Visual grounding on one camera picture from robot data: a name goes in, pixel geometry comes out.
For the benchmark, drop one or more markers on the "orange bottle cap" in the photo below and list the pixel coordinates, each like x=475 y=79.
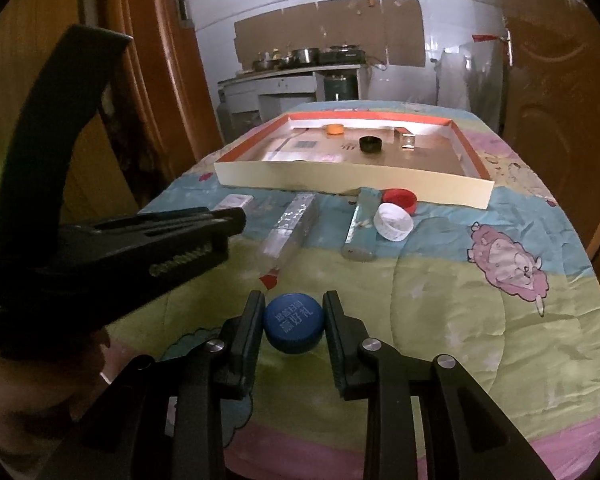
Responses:
x=335 y=129

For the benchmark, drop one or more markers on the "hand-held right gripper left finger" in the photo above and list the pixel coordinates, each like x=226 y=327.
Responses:
x=257 y=335

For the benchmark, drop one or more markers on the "blue bottle cap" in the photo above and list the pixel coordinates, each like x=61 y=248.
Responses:
x=292 y=322

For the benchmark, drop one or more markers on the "wooden door frame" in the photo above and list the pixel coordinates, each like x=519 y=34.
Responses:
x=150 y=60

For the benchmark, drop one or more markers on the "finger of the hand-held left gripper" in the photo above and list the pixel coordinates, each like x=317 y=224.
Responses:
x=180 y=227

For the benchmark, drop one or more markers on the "brown wooden door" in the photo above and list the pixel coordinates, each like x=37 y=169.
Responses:
x=555 y=110

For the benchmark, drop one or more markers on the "brown wooden panel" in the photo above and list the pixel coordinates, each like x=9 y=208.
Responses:
x=20 y=65

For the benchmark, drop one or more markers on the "white kitchen counter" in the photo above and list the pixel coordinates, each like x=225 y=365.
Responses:
x=280 y=82

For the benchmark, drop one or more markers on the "black bottle cap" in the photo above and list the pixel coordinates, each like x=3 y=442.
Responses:
x=371 y=144

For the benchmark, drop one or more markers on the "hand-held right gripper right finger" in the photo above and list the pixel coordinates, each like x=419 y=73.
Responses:
x=332 y=345

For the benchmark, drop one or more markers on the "black induction cooker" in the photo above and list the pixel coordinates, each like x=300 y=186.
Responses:
x=342 y=57

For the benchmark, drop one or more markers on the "red bottle cap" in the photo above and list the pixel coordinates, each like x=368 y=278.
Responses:
x=402 y=197

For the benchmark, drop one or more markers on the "shallow cardboard box orange rim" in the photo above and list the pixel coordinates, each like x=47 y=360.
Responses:
x=430 y=157

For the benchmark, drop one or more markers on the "lidded pan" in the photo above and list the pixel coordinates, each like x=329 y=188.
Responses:
x=347 y=46

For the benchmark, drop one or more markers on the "clear plastic sheet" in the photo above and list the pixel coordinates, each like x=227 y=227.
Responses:
x=485 y=85

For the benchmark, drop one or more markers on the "metal latch plate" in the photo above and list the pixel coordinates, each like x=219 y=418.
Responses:
x=181 y=5

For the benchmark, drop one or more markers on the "small wooden block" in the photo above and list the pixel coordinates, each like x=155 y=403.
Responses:
x=407 y=140

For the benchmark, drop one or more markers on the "red strip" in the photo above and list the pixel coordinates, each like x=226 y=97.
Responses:
x=485 y=37

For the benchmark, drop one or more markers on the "person's left hand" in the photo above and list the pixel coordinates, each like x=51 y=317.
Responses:
x=40 y=395

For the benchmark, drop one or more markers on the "cardboard wall sheets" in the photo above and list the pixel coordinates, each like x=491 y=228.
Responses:
x=300 y=25

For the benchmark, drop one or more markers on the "white bottle cap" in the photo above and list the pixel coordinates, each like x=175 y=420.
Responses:
x=392 y=222

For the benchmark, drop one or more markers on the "steel pot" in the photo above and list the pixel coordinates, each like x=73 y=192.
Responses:
x=304 y=55

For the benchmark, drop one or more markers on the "green cooker pot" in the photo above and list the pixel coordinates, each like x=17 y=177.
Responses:
x=340 y=87

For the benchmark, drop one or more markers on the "white plastic sheet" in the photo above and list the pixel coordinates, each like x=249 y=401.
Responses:
x=452 y=80

